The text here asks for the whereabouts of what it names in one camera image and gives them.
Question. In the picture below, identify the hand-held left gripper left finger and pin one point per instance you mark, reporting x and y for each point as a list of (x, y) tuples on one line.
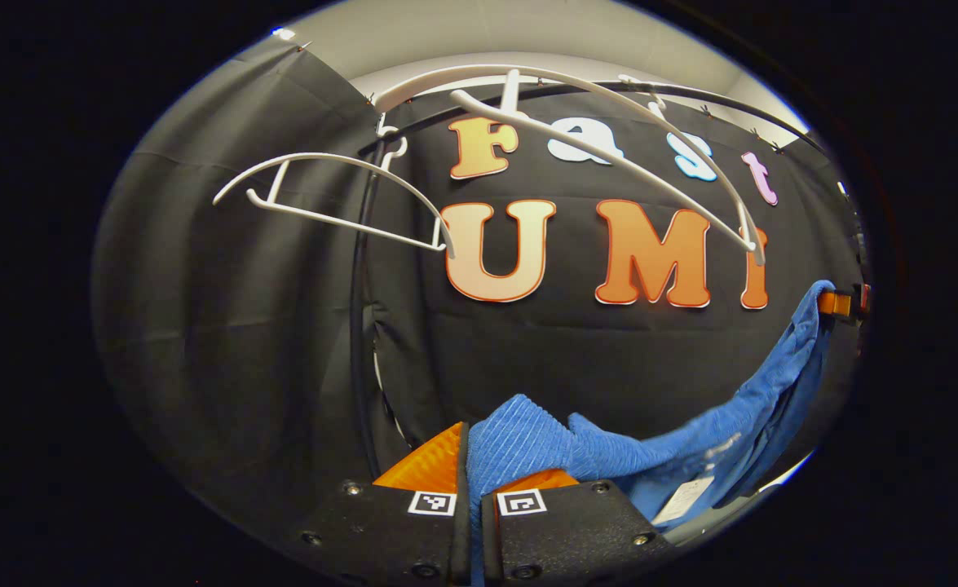
[(462, 530)]

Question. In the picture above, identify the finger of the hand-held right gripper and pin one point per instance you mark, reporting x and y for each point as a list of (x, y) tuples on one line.
[(833, 303)]

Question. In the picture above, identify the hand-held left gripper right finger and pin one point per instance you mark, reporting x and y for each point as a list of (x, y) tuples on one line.
[(491, 538)]

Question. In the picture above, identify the black clothes rack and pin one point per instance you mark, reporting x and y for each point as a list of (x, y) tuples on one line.
[(360, 326)]

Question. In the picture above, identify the white plastic hanger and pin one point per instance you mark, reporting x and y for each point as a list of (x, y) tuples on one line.
[(315, 156), (487, 108)]

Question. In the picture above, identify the white paper garment tag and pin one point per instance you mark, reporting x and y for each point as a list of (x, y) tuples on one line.
[(682, 499)]

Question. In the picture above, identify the small ceiling light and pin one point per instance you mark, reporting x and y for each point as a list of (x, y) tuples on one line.
[(283, 33)]

